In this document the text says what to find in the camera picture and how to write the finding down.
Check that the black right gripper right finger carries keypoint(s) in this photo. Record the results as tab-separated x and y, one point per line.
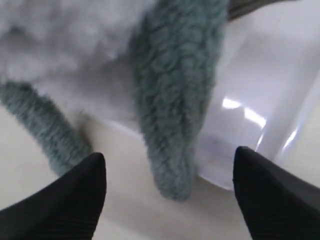
275	204

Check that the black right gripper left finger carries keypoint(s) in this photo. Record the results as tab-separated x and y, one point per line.
67	209

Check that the green knitted scarf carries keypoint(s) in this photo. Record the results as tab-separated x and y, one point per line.
170	144

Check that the white plush snowman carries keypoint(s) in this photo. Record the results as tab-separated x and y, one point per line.
114	59

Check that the white square plastic tray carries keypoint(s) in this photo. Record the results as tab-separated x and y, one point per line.
263	76

